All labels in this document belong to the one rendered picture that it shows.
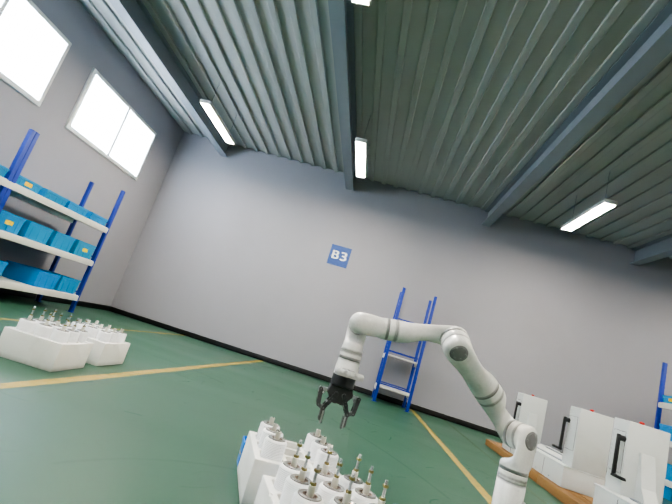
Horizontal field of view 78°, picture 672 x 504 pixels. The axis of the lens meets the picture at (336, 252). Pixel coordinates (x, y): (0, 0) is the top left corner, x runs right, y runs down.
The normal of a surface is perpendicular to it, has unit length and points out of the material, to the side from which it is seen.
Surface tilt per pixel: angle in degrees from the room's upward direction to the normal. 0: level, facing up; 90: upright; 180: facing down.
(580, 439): 90
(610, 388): 90
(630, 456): 90
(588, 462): 90
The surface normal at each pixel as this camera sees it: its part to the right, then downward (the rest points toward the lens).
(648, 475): 0.00, -0.42
